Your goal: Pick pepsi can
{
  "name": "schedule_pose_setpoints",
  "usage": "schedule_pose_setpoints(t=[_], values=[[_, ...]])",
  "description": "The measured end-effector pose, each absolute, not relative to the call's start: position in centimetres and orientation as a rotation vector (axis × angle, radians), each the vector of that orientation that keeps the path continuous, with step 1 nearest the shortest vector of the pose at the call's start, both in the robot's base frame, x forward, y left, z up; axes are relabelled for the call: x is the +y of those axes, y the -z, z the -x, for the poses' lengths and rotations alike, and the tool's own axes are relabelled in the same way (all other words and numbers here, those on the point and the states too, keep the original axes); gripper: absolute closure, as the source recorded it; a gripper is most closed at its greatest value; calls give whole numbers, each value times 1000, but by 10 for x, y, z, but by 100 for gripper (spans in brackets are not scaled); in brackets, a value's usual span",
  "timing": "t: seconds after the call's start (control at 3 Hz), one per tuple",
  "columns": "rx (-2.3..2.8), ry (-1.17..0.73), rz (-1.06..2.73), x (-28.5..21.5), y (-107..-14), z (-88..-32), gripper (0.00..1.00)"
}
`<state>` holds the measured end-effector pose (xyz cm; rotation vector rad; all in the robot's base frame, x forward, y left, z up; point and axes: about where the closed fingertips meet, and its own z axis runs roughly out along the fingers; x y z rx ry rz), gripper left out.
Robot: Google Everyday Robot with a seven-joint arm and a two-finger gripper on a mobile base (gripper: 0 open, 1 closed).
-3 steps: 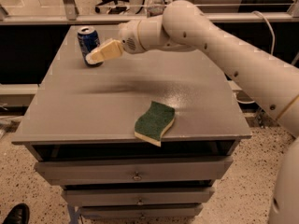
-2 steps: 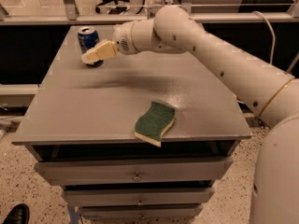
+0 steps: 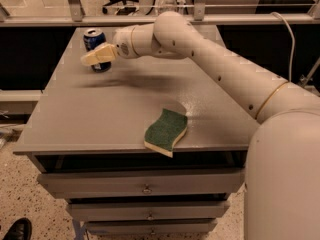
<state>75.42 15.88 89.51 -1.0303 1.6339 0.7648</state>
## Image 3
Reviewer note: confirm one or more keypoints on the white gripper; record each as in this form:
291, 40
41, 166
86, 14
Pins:
122, 43

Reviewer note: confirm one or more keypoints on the blue pepsi can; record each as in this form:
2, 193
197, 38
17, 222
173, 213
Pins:
92, 38

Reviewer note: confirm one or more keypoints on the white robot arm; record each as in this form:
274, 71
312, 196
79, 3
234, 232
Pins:
282, 177

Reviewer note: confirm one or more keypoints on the black office chair base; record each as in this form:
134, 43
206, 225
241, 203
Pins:
126, 10

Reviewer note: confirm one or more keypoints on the clear plastic water bottle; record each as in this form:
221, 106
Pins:
166, 5

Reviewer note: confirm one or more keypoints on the grey drawer cabinet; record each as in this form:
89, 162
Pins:
89, 122

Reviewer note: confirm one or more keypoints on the green yellow sponge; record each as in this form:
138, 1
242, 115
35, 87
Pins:
165, 132

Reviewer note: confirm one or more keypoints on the top grey drawer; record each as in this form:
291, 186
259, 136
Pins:
142, 183

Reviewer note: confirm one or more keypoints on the grey drawer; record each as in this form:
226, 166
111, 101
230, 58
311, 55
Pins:
151, 227
148, 211
142, 183

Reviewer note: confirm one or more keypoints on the middle grey drawer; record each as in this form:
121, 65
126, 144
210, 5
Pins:
148, 211

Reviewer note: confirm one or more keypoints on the bottom grey drawer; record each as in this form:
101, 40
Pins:
151, 227

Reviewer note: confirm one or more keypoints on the black leather shoe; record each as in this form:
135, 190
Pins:
20, 230

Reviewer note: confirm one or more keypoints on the metal railing frame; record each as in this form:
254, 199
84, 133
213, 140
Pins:
222, 12

